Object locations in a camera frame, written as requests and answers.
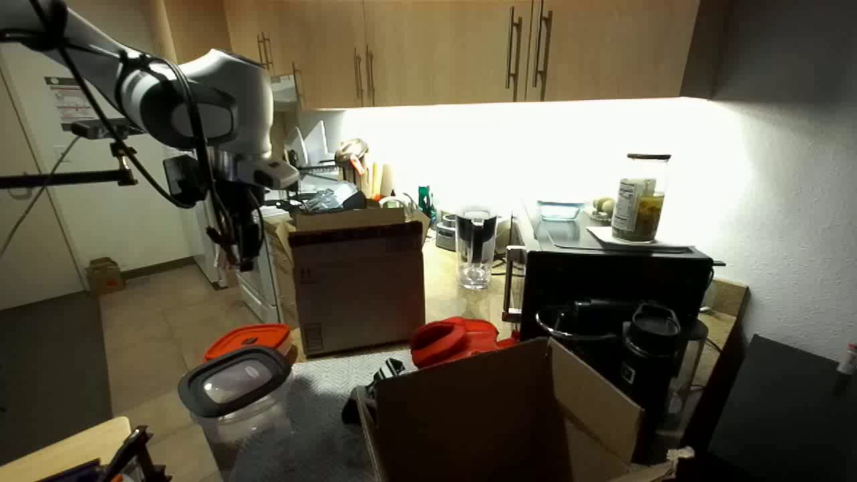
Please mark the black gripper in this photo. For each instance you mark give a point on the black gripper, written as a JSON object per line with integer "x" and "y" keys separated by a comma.
{"x": 239, "y": 204}

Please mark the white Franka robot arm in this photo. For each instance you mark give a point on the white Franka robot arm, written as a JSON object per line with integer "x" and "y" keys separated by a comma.
{"x": 229, "y": 85}

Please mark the cardboard box with label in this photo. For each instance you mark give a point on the cardboard box with label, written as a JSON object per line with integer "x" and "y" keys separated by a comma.
{"x": 356, "y": 284}

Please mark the green bottle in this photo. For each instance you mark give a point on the green bottle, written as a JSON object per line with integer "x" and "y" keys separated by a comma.
{"x": 423, "y": 201}

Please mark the open cardboard box plain flaps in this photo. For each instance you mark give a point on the open cardboard box plain flaps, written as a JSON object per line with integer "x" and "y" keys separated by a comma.
{"x": 486, "y": 416}

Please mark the black thermos bottle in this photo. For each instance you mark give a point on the black thermos bottle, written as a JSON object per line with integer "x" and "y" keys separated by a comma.
{"x": 651, "y": 358}

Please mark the black box appliance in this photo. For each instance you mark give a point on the black box appliance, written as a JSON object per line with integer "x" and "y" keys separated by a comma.
{"x": 786, "y": 420}

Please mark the white kitchen stove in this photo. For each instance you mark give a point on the white kitchen stove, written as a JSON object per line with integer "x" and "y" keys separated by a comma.
{"x": 262, "y": 284}

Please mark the black bag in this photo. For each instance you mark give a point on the black bag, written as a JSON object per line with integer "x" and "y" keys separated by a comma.
{"x": 328, "y": 200}

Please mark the wooden utensil bundle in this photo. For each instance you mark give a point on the wooden utensil bundle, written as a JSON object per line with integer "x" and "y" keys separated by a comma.
{"x": 356, "y": 164}

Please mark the white range hood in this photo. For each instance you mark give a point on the white range hood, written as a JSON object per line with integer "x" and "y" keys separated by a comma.
{"x": 285, "y": 96}

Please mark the black white plastic package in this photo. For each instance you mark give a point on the black white plastic package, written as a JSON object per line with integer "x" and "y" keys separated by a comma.
{"x": 377, "y": 385}

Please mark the grey patterned cloth mat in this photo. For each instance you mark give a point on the grey patterned cloth mat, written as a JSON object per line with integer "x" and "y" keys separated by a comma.
{"x": 312, "y": 430}

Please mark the silver two slot toaster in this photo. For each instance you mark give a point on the silver two slot toaster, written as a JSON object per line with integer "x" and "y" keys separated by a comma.
{"x": 446, "y": 234}

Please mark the red round lids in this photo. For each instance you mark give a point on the red round lids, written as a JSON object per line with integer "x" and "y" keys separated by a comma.
{"x": 451, "y": 338}

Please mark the clear water filter pitcher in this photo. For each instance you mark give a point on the clear water filter pitcher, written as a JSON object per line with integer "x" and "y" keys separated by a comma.
{"x": 475, "y": 250}

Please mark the paper notice sheet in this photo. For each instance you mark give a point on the paper notice sheet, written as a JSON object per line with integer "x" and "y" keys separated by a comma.
{"x": 71, "y": 100}

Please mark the black clamp stand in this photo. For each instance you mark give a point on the black clamp stand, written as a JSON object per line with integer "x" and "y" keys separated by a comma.
{"x": 135, "y": 457}

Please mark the wooden upper cabinets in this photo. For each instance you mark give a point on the wooden upper cabinets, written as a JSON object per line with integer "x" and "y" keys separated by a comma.
{"x": 428, "y": 45}

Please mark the wooden board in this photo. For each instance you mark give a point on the wooden board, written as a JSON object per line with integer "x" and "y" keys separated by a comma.
{"x": 55, "y": 452}

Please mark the clear container with blue lid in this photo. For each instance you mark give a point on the clear container with blue lid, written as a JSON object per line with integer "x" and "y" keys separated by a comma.
{"x": 559, "y": 212}

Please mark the black round pot appliance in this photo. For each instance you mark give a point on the black round pot appliance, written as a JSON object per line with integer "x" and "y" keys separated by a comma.
{"x": 580, "y": 330}

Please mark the bowl with green food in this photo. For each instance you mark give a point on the bowl with green food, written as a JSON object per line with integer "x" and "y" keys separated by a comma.
{"x": 604, "y": 209}

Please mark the black microwave oven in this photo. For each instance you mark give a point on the black microwave oven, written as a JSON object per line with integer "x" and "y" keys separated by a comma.
{"x": 617, "y": 283}

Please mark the white flat plate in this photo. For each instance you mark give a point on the white flat plate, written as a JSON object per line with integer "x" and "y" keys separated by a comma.
{"x": 642, "y": 243}

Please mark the glass jar with black lid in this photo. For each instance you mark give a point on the glass jar with black lid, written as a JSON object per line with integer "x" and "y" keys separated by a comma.
{"x": 641, "y": 201}

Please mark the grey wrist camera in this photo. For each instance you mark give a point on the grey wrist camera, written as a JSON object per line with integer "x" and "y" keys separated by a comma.
{"x": 277, "y": 176}

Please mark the black camera on boom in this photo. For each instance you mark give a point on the black camera on boom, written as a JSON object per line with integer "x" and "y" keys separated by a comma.
{"x": 88, "y": 130}

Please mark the glass carafe with black frame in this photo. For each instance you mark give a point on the glass carafe with black frame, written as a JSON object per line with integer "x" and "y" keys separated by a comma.
{"x": 691, "y": 365}

